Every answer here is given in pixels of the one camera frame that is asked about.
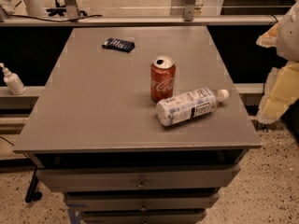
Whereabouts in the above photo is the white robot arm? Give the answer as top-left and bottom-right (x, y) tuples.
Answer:
(256, 2), (299, 124)

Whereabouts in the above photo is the clear plastic water bottle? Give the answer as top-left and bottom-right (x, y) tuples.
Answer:
(156, 87), (230, 126)

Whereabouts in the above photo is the white pump dispenser bottle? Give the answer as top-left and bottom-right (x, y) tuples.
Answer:
(0, 63), (26, 95)

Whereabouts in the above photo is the red Coca-Cola can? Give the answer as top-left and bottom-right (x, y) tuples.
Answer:
(150, 55), (176, 102)

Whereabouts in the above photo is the blue snack packet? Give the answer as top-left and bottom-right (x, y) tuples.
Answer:
(102, 38), (135, 53)

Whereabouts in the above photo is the top grey drawer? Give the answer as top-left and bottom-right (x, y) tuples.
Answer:
(36, 164), (240, 192)

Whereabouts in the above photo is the grey drawer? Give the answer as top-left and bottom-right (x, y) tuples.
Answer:
(82, 209), (206, 224)
(36, 164), (240, 192)
(64, 192), (219, 212)

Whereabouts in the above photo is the middle grey drawer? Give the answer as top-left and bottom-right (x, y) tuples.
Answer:
(64, 192), (219, 212)

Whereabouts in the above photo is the bottom grey drawer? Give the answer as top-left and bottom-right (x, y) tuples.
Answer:
(82, 209), (206, 224)

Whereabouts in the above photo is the black caster wheel leg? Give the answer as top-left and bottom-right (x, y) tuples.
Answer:
(25, 170), (42, 203)

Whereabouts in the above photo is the grey metal frame rail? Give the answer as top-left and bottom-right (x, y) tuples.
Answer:
(0, 15), (283, 27)

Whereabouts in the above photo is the black cable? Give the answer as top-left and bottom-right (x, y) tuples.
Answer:
(0, 7), (104, 23)

